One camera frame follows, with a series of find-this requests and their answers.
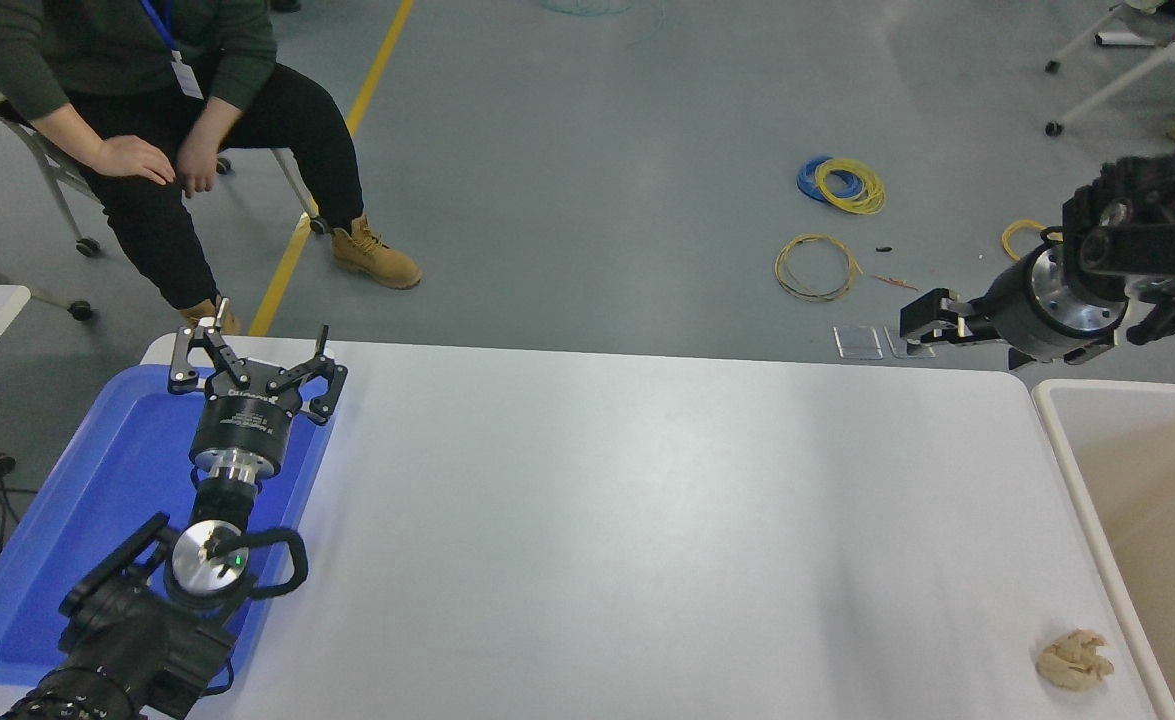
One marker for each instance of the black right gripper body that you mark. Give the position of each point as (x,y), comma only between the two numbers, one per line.
(1012,310)

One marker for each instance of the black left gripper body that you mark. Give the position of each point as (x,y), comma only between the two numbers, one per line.
(242,425)

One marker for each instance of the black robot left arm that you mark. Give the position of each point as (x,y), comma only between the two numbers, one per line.
(137,640)

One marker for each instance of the person's left forearm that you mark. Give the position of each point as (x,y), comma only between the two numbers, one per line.
(217,118)

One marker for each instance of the person's right forearm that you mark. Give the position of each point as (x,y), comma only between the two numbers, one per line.
(67,135)

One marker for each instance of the clear plastic plate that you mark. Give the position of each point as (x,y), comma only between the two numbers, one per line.
(857,342)
(922,352)

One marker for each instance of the person's left hand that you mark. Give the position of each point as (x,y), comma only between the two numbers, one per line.
(199,165)

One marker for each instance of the person's right hand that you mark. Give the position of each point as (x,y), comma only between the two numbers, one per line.
(137,160)

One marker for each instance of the grey wheeled stand leg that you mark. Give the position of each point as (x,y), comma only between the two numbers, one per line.
(78,313)

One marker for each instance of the blue plastic tray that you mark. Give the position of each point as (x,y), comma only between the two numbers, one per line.
(97,500)

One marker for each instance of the large pale bin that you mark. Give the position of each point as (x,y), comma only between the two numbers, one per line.
(1147,540)

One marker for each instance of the grey wheeled chair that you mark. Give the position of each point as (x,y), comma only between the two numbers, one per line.
(57,175)

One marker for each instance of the white ID badge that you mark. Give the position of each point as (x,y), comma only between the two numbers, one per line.
(187,75)

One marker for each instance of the crumpled tan paper ball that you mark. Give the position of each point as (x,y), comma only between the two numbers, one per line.
(1075,658)

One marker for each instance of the white wheeled chair frame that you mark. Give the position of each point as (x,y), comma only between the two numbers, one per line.
(1107,85)

